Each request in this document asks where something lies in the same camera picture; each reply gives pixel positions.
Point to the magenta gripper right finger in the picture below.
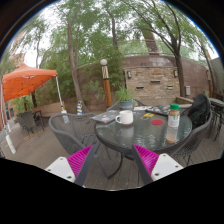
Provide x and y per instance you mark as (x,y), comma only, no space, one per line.
(152,166)

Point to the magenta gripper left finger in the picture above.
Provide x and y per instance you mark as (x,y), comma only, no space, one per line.
(75,167)

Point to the grey wicker chair left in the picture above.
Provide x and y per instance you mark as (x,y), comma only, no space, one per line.
(74,132)

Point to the grey wicker chair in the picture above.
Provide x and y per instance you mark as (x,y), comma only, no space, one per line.
(193,142)
(74,132)

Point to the round glass patio table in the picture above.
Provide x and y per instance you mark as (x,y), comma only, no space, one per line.
(120,137)

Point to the red round coaster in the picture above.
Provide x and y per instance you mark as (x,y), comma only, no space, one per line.
(156,122)

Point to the yellow sticky note pad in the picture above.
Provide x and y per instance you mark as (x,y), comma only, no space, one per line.
(148,115)

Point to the glass bottle green cap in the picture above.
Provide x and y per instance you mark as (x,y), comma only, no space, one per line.
(173,123)

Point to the white ceramic mug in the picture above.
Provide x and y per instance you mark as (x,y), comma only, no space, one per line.
(125,117)

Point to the dark magazine on table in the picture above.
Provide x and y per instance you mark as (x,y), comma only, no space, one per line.
(159,110)

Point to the blue yellow striped bollard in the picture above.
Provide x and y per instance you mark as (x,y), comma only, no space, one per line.
(79,108)

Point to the grey laptop with stickers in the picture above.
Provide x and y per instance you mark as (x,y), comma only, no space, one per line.
(106,117)

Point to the distant wicker chair set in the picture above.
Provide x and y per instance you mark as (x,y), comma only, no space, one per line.
(29,121)

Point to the grey wicker chair right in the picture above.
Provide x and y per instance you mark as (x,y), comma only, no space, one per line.
(193,142)

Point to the black backpack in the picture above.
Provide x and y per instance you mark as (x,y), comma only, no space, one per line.
(199,111)

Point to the potted green plant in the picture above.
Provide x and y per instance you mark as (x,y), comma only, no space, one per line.
(125,98)

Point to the orange canopy tent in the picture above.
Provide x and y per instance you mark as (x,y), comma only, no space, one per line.
(24,80)

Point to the wooden lamp post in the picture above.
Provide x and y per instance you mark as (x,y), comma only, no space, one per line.
(106,83)

